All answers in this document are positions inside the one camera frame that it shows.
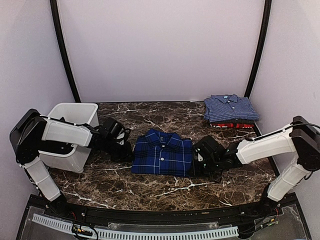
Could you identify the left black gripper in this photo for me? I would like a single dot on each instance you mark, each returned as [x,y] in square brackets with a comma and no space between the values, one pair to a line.
[127,156]

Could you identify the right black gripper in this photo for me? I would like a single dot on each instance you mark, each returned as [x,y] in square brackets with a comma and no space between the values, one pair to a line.
[196,171]

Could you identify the dark blue plaid shirt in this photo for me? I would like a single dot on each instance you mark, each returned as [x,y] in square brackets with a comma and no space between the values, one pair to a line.
[162,153]

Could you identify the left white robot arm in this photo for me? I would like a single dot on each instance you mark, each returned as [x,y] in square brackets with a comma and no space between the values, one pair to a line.
[36,133]

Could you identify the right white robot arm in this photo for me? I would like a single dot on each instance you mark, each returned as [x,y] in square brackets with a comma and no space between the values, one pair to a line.
[300,139]

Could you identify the white plastic bin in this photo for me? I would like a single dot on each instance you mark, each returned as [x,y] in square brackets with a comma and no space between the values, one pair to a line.
[64,143]

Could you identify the red black folded shirt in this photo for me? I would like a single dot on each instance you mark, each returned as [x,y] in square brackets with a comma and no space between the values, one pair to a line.
[234,123]

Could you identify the black garment in bin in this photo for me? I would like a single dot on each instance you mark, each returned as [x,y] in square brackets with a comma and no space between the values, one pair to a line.
[62,118]

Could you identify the light blue checked folded shirt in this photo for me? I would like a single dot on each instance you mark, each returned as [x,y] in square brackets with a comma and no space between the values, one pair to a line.
[220,108]

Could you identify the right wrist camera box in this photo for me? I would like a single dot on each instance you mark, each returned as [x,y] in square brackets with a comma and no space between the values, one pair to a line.
[208,148]

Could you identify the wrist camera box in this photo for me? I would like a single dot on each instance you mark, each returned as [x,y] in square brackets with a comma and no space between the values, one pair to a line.
[112,129]
[208,148]

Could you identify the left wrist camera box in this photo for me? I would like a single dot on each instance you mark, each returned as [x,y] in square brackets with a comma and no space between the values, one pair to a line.
[112,129]

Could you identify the black front rail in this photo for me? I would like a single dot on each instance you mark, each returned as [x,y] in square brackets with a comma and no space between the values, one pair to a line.
[232,215]

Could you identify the white slotted cable duct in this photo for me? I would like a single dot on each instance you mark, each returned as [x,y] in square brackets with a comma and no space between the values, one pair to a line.
[118,231]

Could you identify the right black frame post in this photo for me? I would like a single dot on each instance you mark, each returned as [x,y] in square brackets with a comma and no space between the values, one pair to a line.
[259,48]

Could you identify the black frame post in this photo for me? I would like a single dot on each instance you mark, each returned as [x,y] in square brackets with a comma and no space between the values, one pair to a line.
[63,50]
[259,48]

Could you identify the left black frame post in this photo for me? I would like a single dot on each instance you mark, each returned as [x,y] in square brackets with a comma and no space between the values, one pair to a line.
[63,50]

